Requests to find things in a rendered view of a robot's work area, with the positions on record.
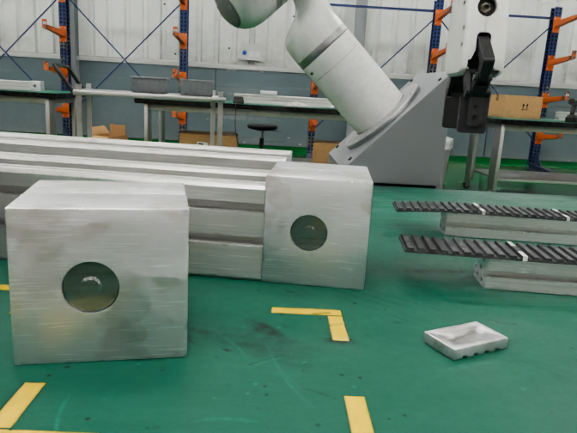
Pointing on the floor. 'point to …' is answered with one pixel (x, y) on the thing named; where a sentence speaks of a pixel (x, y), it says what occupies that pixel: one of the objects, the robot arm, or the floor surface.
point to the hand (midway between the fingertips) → (463, 120)
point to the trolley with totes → (156, 89)
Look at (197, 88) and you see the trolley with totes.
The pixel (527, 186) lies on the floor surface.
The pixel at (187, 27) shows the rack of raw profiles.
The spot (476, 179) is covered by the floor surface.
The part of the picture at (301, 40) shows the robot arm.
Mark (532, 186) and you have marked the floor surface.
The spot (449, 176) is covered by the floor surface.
